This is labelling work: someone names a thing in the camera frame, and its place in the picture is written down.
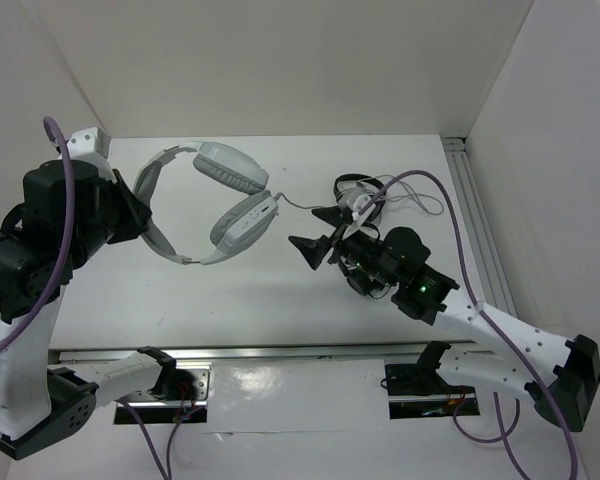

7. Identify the grey headphone cable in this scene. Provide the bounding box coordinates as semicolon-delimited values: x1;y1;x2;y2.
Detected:
277;173;444;217

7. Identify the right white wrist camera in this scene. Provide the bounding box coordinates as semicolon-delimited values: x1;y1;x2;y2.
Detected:
338;190;372;240

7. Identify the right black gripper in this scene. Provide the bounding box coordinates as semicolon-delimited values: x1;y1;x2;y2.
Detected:
287;204;397;286

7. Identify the white over-ear headphones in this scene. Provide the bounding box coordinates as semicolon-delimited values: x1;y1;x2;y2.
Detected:
133;141;279;266

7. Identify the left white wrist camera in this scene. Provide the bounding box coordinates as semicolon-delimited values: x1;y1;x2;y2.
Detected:
67;127;111;169

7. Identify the aluminium mounting rail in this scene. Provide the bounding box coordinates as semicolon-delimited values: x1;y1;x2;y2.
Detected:
49;340;511;424

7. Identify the aluminium side rail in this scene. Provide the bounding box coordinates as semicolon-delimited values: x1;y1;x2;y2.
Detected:
441;138;516;314

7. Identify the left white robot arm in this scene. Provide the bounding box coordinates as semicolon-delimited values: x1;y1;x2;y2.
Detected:
0;160;178;460

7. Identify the black on-ear headphones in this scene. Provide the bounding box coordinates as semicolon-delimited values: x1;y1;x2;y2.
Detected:
345;270;392;300
333;173;384;206

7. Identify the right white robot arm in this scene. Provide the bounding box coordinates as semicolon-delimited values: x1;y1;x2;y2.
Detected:
289;207;600;432

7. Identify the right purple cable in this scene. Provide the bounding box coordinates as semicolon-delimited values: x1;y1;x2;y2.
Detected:
364;169;579;480

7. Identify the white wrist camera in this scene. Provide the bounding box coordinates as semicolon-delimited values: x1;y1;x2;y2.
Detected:
338;190;372;240
67;127;111;169

